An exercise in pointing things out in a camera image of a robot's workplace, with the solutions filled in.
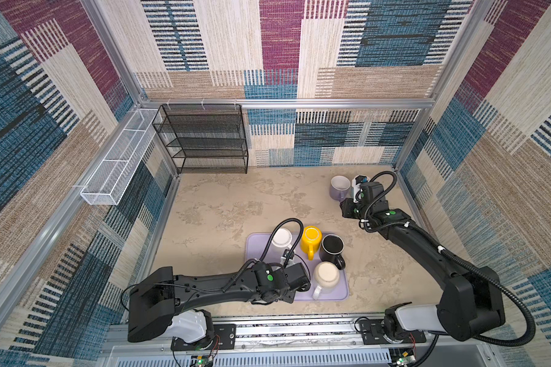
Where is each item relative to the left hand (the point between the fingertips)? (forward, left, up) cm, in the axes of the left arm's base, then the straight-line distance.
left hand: (290, 287), depth 77 cm
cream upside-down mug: (+2, -12, +3) cm, 12 cm away
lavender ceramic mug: (+45, -25, -3) cm, 52 cm away
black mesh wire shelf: (+65, +38, +11) cm, 76 cm away
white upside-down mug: (+17, +2, +3) cm, 17 cm away
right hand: (+26, -21, +10) cm, 34 cm away
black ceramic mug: (+13, -15, +3) cm, 20 cm away
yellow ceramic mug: (+15, -8, +3) cm, 18 cm away
